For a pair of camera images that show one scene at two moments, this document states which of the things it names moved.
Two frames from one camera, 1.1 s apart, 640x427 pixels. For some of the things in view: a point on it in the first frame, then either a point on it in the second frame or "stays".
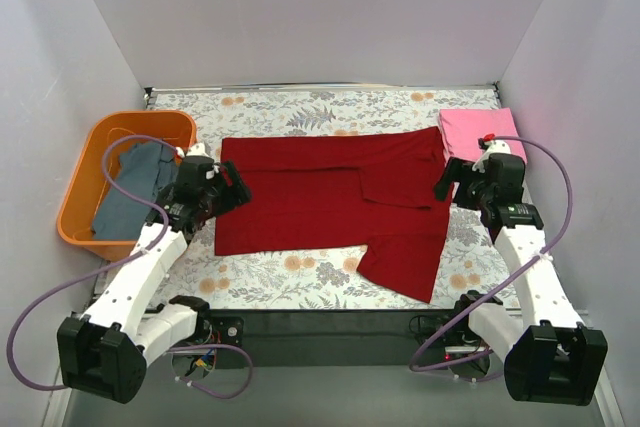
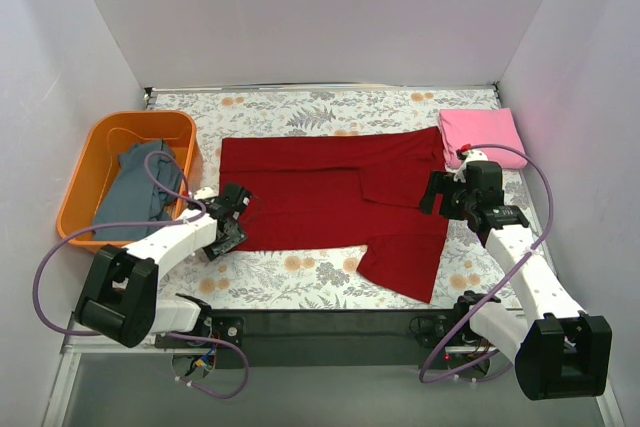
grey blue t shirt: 144,168 stays
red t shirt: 372,189 stays
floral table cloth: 472,270 stays
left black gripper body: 223,187 -> 239,207
